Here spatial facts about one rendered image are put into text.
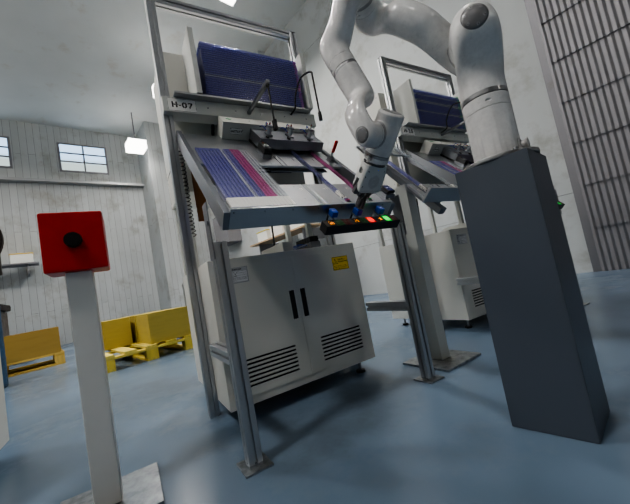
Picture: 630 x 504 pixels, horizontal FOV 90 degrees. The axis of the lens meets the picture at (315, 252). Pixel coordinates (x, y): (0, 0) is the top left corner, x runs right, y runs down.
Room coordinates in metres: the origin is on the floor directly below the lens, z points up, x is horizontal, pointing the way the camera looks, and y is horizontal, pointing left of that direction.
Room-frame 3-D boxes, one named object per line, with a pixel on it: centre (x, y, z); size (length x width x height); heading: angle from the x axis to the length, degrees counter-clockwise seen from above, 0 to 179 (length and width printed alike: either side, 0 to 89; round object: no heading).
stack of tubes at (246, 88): (1.57, 0.16, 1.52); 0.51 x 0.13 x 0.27; 121
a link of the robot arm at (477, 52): (0.85, -0.54, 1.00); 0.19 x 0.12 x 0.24; 158
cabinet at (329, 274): (1.64, 0.27, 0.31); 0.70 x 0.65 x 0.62; 121
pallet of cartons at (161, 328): (3.48, 2.10, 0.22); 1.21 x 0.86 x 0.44; 41
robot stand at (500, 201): (0.88, -0.56, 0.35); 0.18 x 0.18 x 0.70; 42
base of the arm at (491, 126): (0.88, -0.56, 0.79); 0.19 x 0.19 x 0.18
